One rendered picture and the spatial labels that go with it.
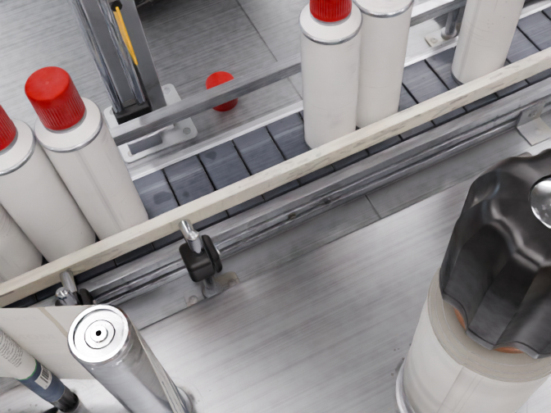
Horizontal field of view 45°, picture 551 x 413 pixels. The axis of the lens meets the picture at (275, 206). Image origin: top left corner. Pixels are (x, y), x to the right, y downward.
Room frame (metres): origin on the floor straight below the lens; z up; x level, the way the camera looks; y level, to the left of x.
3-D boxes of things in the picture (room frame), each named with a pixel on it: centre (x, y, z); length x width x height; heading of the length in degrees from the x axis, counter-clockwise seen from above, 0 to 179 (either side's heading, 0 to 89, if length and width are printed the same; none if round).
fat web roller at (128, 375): (0.15, 0.11, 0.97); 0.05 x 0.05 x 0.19
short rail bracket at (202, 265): (0.27, 0.07, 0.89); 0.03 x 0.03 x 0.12; 19
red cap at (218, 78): (0.52, 0.04, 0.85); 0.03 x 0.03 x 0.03
